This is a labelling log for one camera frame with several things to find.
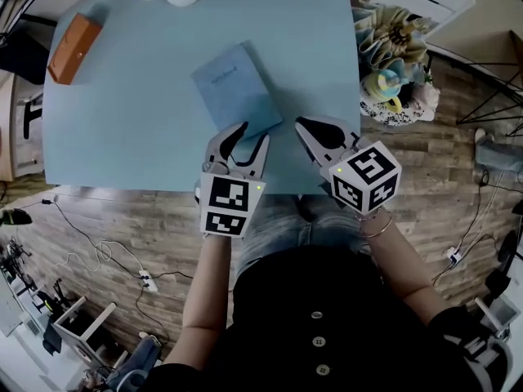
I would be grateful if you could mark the folded paper flower bouquet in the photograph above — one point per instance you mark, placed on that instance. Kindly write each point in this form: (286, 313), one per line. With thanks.
(392, 39)

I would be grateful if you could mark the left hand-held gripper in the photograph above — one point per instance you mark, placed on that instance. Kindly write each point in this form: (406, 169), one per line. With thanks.
(226, 206)

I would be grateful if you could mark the brown table with black legs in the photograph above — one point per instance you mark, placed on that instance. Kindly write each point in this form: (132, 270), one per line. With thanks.
(518, 68)

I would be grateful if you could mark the light wooden desk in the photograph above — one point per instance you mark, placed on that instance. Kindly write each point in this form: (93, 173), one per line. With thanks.
(4, 137)

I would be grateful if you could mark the person's black top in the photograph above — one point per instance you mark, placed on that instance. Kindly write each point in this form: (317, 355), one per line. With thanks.
(286, 300)

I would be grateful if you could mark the person's left forearm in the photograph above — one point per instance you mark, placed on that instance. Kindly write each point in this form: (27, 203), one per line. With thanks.
(204, 292)

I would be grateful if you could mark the orange rectangular box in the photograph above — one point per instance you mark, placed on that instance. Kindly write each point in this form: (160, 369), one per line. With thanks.
(71, 49)

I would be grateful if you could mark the pink plush toy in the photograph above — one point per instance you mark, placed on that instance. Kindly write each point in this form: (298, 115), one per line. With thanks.
(427, 96)

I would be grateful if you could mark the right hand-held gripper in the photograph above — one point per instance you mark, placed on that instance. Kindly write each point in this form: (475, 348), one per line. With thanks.
(365, 178)

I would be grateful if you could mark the person's grey jeans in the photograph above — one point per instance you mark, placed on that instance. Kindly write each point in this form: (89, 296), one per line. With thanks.
(278, 227)

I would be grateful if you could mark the light blue notebook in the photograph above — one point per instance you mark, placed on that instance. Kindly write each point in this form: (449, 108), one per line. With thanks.
(233, 88)

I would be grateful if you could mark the white side table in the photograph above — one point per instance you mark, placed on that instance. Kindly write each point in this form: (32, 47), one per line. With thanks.
(69, 341)

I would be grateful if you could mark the person's right forearm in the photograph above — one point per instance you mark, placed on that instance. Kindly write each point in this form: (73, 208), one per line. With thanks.
(404, 276)

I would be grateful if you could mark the white power strip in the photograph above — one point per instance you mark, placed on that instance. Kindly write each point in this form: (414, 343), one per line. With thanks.
(453, 255)
(148, 281)

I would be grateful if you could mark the light blue table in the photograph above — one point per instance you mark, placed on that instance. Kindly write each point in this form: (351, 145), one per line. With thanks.
(122, 117)

